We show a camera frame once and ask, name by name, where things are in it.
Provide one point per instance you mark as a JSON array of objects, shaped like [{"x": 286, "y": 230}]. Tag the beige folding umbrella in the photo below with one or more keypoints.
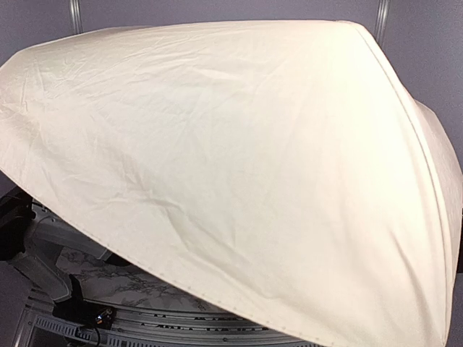
[{"x": 276, "y": 169}]

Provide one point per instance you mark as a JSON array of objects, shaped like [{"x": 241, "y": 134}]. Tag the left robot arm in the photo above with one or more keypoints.
[{"x": 30, "y": 233}]

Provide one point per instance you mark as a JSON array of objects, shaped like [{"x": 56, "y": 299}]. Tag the right aluminium frame post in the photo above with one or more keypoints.
[{"x": 381, "y": 20}]

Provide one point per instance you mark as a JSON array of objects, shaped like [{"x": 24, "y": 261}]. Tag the aluminium frame post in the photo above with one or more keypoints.
[
  {"x": 75, "y": 16},
  {"x": 381, "y": 20}
]

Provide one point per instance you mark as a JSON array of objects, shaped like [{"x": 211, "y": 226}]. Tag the left aluminium frame post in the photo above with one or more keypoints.
[{"x": 75, "y": 16}]

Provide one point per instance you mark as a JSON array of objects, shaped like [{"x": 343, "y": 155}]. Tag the aluminium front rail base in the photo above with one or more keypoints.
[{"x": 144, "y": 327}]

